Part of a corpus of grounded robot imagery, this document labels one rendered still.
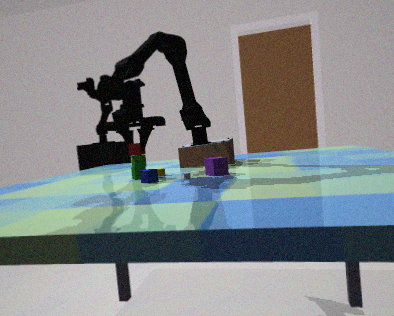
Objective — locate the red block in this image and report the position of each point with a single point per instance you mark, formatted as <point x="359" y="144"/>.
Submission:
<point x="135" y="149"/>

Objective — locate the blue block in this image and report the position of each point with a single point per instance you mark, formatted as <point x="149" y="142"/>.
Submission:
<point x="149" y="176"/>

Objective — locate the small yellow block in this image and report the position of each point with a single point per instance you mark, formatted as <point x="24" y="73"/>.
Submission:
<point x="161" y="172"/>

